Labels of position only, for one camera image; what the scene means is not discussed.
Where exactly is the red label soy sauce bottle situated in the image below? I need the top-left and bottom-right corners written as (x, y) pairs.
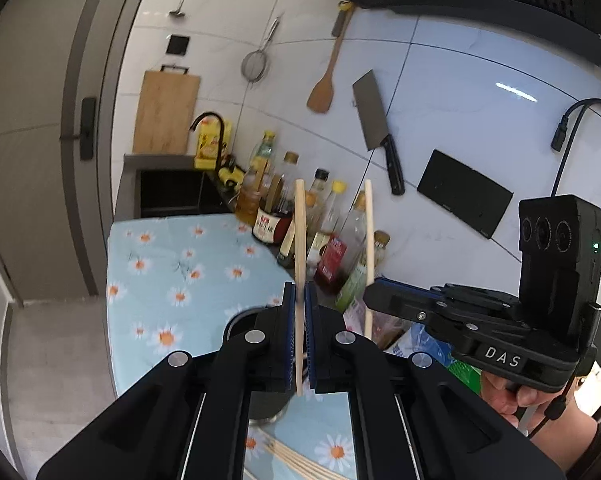
top-left (253, 151), bottom-right (301, 246)

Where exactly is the floral light blue tablecloth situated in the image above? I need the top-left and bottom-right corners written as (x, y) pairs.
top-left (105, 212), bottom-right (362, 480)

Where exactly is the grey door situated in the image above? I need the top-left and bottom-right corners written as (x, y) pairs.
top-left (0, 0), bottom-right (158, 306)

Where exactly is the black metal cup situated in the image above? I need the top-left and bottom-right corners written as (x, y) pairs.
top-left (223, 307), bottom-right (311, 426)

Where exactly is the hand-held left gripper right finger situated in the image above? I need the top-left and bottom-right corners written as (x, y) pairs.
top-left (304, 282), bottom-right (566, 480)

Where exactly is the yellow capped clear bottle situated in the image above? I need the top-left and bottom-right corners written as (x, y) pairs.
top-left (307, 181), bottom-right (347, 281)

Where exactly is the blue packet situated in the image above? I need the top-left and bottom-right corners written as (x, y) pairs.
top-left (394, 322), bottom-right (453, 367)

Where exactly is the black plug cable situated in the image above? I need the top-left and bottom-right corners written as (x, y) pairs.
top-left (551, 98), bottom-right (601, 197)

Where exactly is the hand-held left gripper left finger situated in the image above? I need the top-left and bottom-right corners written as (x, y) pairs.
top-left (35, 282), bottom-right (298, 480)

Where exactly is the wooden cutting board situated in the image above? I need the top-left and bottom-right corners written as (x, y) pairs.
top-left (132, 64), bottom-right (202, 156)

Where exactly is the dark kitchen sink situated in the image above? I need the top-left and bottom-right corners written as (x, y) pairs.
top-left (132, 166), bottom-right (237, 219)

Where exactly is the green packet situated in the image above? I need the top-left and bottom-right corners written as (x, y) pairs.
top-left (449, 359), bottom-right (484, 397)

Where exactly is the black wall switch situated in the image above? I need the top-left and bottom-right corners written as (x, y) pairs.
top-left (166, 33), bottom-right (192, 56)

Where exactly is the black capped bottle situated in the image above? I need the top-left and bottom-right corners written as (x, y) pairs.
top-left (305, 169), bottom-right (330, 233)

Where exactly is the single wooden chopstick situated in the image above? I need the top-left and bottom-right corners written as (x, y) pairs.
top-left (294, 180), bottom-right (307, 394)
top-left (363, 180), bottom-right (375, 339)

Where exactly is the green label oil bottle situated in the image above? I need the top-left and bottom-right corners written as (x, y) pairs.
top-left (335, 231), bottom-right (391, 312)

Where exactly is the large yellow oil bottle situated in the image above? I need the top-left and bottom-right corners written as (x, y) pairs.
top-left (194, 117), bottom-right (234, 170)

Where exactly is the steel mesh strainer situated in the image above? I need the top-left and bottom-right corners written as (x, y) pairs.
top-left (240, 16), bottom-right (284, 83)

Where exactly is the black faucet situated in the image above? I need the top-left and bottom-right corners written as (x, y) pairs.
top-left (189, 111), bottom-right (232, 162)

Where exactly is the bunch of wooden chopsticks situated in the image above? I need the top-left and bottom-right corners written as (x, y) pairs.
top-left (259, 434), bottom-right (356, 480)

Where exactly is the black door lock handle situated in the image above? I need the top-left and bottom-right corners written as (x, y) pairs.
top-left (60, 97), bottom-right (98, 162)

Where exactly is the person's right hand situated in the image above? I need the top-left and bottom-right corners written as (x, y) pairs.
top-left (483, 367), bottom-right (548, 431)

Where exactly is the pink food packet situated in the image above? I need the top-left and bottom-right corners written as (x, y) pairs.
top-left (343, 304), bottom-right (417, 357)

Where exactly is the black handled cleaver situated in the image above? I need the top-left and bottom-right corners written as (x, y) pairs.
top-left (351, 70), bottom-right (406, 196)

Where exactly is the amber oil jar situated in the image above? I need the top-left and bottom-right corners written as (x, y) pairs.
top-left (235, 167), bottom-right (262, 226)

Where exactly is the wooden spatula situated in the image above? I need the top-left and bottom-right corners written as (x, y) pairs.
top-left (306, 2), bottom-right (356, 115)

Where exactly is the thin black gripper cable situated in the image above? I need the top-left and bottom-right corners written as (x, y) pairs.
top-left (527, 377), bottom-right (583, 438)

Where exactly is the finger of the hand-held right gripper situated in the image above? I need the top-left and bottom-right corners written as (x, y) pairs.
top-left (375, 276), bottom-right (520, 312)
top-left (363, 282), bottom-right (532, 347)

